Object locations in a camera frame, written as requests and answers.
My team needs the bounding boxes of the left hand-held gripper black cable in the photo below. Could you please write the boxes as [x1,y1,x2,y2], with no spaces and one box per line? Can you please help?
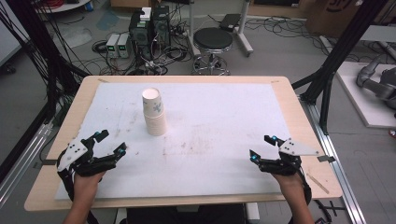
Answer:
[56,169,100,224]

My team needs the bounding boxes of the thin wooden stick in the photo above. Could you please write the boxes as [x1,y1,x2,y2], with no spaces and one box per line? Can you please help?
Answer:
[305,173,331,195]

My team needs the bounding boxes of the hand-held gripper black cable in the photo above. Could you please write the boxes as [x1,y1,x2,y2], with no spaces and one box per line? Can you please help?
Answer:
[297,166,313,207]
[56,169,100,224]

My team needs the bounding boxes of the person's dark clothing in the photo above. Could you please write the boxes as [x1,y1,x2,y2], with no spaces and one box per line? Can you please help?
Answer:
[125,203,248,224]

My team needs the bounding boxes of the black floor cables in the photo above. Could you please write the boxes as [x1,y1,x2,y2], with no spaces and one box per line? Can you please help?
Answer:
[245,15,326,54]

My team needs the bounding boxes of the white platform board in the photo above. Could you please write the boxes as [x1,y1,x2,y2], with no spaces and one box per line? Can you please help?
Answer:
[335,60,396,129]

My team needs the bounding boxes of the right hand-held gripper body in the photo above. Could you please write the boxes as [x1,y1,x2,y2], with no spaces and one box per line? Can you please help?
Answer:
[257,137,322,176]

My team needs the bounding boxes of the black frame post with cables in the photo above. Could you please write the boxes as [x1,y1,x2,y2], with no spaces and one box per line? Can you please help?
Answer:
[0,0,92,185]

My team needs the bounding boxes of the person's left hand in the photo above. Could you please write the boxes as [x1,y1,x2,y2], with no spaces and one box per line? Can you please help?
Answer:
[73,170,106,200]

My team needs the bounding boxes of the brown cardboard box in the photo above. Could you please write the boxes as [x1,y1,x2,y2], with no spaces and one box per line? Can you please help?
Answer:
[304,0,381,39]

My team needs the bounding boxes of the black computer tower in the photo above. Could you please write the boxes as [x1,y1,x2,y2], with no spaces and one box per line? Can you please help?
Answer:
[128,10,154,61]
[151,5,172,48]

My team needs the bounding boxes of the white metal stand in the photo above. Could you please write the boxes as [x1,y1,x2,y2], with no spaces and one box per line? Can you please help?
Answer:
[186,0,255,58]

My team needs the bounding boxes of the right hand-held gripper black cable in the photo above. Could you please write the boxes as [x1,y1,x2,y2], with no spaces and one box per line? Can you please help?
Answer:
[297,166,313,207]

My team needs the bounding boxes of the grey power supply unit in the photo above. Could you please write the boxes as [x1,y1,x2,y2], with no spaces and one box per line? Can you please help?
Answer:
[106,33,120,59]
[117,33,132,60]

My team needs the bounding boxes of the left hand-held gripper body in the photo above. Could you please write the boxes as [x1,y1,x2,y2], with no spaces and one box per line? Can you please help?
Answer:
[56,137,118,177]

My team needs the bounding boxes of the small white box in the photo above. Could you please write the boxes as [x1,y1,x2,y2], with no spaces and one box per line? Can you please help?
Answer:
[139,7,153,22]

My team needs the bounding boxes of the white table leg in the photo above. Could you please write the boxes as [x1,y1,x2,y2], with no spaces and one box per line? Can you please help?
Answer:
[246,202,262,224]

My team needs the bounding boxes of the aluminium rail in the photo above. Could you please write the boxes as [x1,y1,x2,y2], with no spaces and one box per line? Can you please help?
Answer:
[299,95,368,224]
[0,121,54,209]

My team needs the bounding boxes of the stack of paper cups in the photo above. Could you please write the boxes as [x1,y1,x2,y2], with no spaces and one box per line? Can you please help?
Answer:
[141,88,168,137]

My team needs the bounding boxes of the black round stool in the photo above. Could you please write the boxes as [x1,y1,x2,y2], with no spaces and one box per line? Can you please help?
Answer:
[191,27,234,77]

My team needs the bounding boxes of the person's right hand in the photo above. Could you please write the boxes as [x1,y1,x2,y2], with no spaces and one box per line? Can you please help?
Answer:
[271,172,307,200]

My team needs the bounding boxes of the white foam mat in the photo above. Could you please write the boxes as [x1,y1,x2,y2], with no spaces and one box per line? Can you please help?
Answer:
[54,82,292,201]

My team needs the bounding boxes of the black metal frame post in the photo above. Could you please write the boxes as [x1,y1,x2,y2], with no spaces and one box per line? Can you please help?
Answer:
[291,0,390,135]

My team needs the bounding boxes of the black flat device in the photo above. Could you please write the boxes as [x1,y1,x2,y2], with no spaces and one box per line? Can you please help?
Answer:
[219,13,243,33]

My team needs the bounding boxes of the tangle of floor cables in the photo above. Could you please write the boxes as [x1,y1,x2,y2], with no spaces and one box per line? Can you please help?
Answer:
[91,38,194,77]

